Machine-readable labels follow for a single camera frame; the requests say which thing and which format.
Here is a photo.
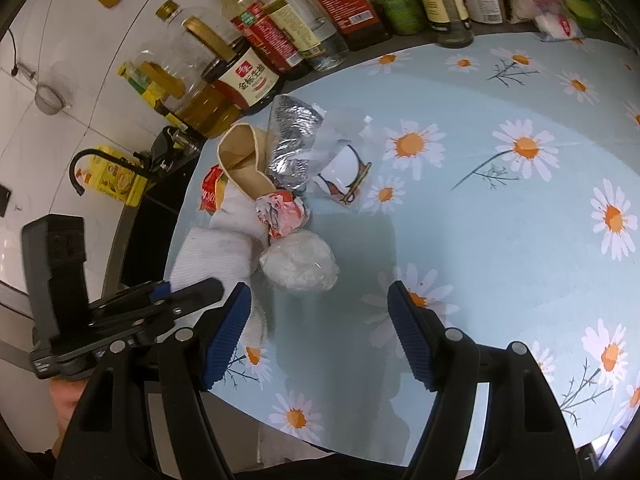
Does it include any dark soy sauce bottle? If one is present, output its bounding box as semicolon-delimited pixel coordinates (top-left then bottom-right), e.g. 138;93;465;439
201;35;287;116

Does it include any person's left hand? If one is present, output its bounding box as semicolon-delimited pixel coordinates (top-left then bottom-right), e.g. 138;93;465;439
49;379;90;437

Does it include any small white red packet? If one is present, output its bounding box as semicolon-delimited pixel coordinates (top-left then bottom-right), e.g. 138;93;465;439
535;10;586;42

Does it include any red snack wrapper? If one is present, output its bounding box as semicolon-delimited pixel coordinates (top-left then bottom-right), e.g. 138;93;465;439
200;165;229;214

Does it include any white plastic bag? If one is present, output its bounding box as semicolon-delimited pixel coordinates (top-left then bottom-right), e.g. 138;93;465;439
259;230;340;293

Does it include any light blue daisy tablecloth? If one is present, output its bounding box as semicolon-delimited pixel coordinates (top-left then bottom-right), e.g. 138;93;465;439
162;25;640;471

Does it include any silver foil bag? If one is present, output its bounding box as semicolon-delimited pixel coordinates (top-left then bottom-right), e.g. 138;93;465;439
267;94;325;192

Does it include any large clear oil bottle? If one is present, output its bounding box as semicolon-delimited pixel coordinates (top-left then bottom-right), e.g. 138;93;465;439
117;0;246;139

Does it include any yellow oil jug black handle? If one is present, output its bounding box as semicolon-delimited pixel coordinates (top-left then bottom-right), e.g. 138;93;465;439
69;146;153;207

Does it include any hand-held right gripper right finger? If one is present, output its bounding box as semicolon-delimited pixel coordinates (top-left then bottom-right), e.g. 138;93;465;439
387;280;583;480

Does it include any brown paper bag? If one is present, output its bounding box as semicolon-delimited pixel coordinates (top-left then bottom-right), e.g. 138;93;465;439
216;124;277;202

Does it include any dark bottle red label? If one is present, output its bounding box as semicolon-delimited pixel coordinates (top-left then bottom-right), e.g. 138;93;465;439
301;0;393;52

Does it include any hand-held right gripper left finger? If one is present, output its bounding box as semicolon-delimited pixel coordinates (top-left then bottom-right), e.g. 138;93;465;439
52;281;252;480

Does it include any black-capped bottle red green label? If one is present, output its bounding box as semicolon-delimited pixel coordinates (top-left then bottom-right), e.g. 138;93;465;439
196;0;313;81

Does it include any small metal strainer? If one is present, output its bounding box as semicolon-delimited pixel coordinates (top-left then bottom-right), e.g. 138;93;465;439
12;62;67;116

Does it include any crumpled orange white wrapper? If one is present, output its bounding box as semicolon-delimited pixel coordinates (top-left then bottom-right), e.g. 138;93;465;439
255;189;312;241

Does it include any white cloth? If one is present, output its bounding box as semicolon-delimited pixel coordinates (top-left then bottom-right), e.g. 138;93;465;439
170;192;276;348

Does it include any clear bottle yellow label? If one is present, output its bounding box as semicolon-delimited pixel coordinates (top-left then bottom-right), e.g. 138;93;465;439
235;0;351;72

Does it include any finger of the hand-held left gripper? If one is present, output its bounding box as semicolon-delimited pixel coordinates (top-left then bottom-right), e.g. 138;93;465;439
89;281;172;313
97;277;224;332

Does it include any clear printed plastic bag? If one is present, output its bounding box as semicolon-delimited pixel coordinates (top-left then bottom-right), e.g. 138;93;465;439
305;107;388;206

